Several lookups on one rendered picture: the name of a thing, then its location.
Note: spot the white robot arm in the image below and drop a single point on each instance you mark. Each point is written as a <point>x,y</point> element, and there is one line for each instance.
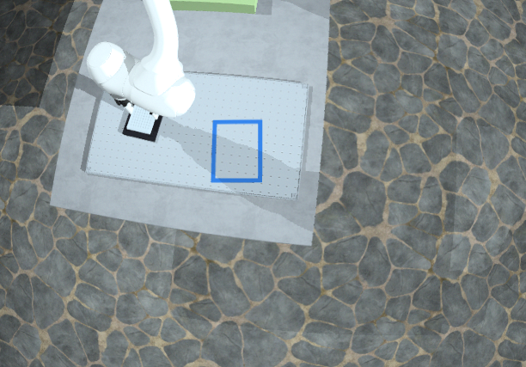
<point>158,84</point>

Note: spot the blue tape outline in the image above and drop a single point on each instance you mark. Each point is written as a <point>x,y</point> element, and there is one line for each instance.
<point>213,151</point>

